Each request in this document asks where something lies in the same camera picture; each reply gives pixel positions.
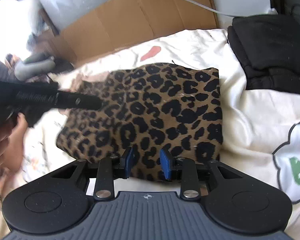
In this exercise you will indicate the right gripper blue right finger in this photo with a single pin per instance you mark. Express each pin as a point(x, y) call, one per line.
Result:
point(175, 167)

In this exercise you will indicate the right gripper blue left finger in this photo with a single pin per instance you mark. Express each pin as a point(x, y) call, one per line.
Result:
point(121, 165)

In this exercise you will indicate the leopard print skirt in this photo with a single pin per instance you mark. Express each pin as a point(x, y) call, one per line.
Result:
point(153, 107)

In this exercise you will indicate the black clothes pile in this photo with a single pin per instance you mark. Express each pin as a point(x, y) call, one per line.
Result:
point(50, 79)

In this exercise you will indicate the person's bare left hand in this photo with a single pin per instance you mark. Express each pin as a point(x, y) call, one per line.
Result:
point(12, 144)

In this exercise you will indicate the cream bear print blanket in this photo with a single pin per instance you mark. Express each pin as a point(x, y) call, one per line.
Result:
point(253, 191)

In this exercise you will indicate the flattened brown cardboard box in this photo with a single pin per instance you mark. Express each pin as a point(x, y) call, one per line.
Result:
point(120, 24)

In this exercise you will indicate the folded black garment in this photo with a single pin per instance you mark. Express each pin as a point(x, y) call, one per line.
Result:
point(268, 49)

